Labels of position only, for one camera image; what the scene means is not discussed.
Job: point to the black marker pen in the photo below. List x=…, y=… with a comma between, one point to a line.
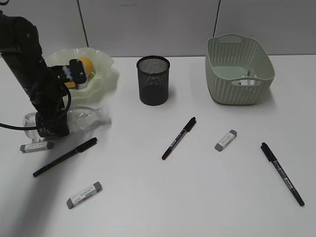
x=79, y=149
x=272, y=159
x=187, y=128

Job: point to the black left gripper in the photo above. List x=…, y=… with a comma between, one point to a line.
x=52, y=99

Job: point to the grey white eraser right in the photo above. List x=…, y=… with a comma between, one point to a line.
x=225, y=140

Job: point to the pale green wavy glass plate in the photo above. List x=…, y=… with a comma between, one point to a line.
x=100, y=80

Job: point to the black mesh pen holder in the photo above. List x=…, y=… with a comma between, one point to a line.
x=153, y=79

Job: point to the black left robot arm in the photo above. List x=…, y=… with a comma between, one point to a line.
x=21, y=51

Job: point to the grey white eraser front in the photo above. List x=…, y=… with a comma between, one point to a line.
x=83, y=195

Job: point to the clear plastic water bottle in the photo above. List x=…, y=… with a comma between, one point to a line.
x=80, y=119

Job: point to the pale green woven plastic basket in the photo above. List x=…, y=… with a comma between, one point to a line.
x=227, y=60

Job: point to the grey white eraser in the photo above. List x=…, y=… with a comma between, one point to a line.
x=83, y=195
x=35, y=147
x=225, y=140

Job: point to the white waste paper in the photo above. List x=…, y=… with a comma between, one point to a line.
x=248, y=82

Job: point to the grey white eraser far left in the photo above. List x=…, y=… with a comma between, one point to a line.
x=35, y=147

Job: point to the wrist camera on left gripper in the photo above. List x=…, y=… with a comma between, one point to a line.
x=74, y=72

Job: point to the yellow mango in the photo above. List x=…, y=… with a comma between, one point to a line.
x=89, y=69

